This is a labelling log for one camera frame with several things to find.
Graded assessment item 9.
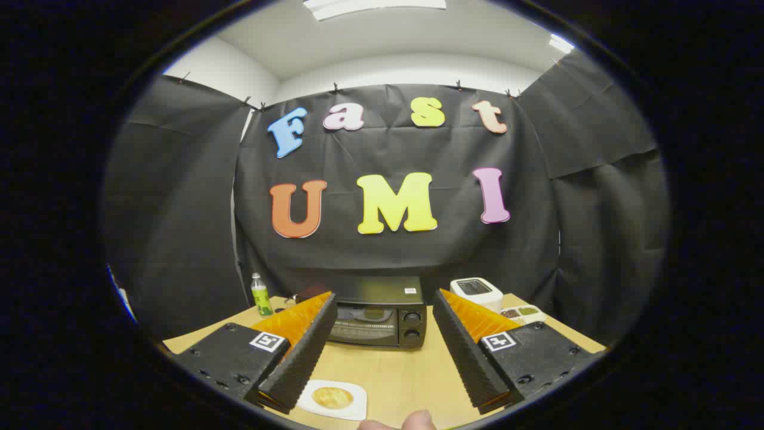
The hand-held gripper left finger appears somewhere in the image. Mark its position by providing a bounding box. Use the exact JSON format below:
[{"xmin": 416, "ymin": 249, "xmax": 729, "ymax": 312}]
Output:
[{"xmin": 173, "ymin": 291, "xmax": 338, "ymax": 415}]

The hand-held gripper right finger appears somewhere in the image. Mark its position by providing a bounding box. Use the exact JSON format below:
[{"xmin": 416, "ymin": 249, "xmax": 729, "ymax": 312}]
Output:
[{"xmin": 432, "ymin": 288, "xmax": 597, "ymax": 415}]

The golden bread roll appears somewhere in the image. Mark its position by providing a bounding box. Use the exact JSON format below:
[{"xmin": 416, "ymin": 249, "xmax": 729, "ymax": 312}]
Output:
[{"xmin": 312, "ymin": 386, "xmax": 354, "ymax": 410}]

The black toaster oven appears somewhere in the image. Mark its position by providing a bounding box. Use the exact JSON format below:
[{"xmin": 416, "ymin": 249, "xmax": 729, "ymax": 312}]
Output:
[{"xmin": 295, "ymin": 276, "xmax": 428, "ymax": 350}]

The white pop-up toaster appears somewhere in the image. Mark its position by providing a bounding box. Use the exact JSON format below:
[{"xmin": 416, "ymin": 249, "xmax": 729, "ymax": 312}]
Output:
[{"xmin": 449, "ymin": 277, "xmax": 504, "ymax": 314}]

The white plate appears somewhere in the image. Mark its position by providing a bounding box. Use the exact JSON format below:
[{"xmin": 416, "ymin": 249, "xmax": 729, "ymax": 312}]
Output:
[{"xmin": 297, "ymin": 380, "xmax": 368, "ymax": 421}]

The green label drink bottle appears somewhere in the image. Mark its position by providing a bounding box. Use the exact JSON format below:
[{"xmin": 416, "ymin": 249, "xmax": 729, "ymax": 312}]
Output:
[{"xmin": 251, "ymin": 273, "xmax": 274, "ymax": 317}]

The white divided snack tray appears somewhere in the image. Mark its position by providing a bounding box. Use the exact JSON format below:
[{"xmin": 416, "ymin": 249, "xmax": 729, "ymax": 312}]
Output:
[{"xmin": 500, "ymin": 305, "xmax": 547, "ymax": 326}]

